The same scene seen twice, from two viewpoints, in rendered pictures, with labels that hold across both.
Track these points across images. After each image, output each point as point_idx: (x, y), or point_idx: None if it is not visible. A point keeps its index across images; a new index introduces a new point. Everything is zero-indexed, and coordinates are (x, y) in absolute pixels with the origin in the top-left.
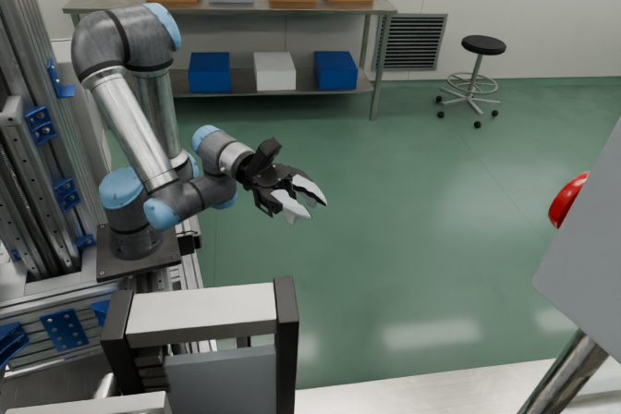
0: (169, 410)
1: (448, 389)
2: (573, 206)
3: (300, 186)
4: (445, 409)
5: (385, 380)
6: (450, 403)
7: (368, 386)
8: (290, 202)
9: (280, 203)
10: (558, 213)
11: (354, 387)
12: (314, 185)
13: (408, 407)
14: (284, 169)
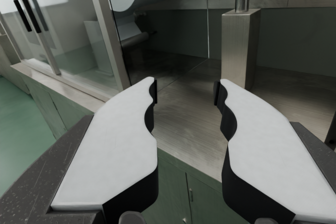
0: None
1: (163, 138)
2: None
3: (146, 128)
4: (178, 133)
5: (192, 165)
6: (171, 133)
7: (209, 170)
8: (252, 106)
9: (300, 126)
10: None
11: (220, 177)
12: (109, 100)
13: (196, 145)
14: None
